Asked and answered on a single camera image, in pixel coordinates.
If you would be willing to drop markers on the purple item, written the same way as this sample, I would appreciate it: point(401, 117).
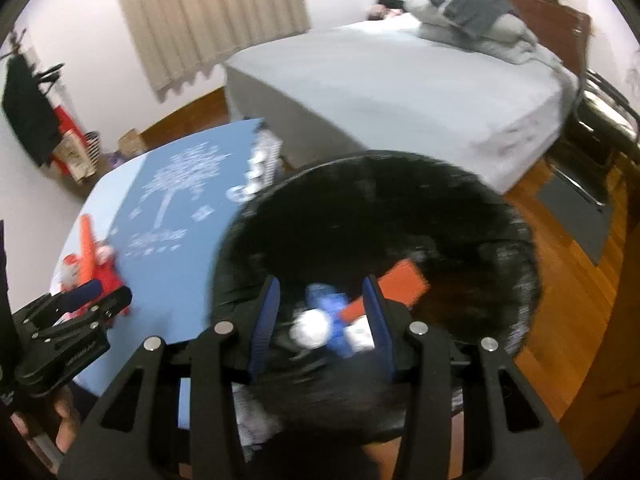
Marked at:
point(116, 159)

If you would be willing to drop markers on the dark grey folded blanket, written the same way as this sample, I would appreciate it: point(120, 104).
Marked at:
point(470, 5)

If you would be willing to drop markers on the white printed tote bag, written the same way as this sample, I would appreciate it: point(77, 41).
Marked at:
point(75, 157)

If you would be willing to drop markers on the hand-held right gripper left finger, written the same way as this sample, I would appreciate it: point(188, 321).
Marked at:
point(265, 322)

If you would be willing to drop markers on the pink plush toy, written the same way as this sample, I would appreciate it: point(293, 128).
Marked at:
point(380, 11)

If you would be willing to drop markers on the person's left hand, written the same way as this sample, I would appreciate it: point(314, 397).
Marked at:
point(67, 422)

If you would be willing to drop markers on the black pouch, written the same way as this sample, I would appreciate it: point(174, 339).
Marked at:
point(390, 1)

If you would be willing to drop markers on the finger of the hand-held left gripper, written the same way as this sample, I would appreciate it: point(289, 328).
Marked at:
point(82, 294)
point(110, 306)

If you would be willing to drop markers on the light grey folded duvet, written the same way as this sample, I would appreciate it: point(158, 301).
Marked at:
point(530, 52)

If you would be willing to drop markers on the wooden headboard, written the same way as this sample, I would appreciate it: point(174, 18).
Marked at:
point(555, 25)

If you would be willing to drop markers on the wide beige curtain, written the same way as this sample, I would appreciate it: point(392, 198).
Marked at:
point(210, 20)

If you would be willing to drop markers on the small white packet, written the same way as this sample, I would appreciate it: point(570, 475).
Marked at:
point(359, 337)

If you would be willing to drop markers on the bed with grey sheet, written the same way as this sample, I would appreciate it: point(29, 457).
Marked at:
point(375, 90)

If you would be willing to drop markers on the light grey pillow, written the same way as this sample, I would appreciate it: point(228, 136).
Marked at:
point(422, 7)
point(505, 30)

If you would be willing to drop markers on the brown paper bag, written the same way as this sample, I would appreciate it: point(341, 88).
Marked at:
point(132, 142)

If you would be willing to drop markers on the red garment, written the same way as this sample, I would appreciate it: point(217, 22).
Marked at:
point(67, 120)

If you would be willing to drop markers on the black round bin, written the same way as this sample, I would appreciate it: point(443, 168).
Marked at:
point(350, 200)

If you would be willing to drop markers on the wooden coat rack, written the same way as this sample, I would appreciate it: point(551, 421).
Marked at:
point(47, 72)

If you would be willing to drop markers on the orange plastic tube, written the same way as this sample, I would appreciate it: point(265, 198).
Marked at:
point(89, 245)

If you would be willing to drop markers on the red wrapper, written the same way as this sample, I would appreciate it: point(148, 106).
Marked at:
point(102, 272)

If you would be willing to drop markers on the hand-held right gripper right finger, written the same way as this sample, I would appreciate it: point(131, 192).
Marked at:
point(375, 312)

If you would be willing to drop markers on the grey floor mat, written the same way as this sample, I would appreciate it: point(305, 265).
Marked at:
point(580, 215)

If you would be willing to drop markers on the blue tree-print tablecloth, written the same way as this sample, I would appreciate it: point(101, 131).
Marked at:
point(190, 240)

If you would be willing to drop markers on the orange-red flat box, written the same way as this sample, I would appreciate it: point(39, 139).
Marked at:
point(395, 285)

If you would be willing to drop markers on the blue and white toy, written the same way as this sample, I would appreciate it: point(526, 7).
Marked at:
point(332, 305)

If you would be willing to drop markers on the black metal chair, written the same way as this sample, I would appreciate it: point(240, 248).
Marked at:
point(600, 120)

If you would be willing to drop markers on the black coat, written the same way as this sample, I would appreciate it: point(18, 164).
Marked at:
point(30, 110)

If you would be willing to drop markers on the white crumpled paper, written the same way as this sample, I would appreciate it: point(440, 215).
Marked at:
point(311, 329)

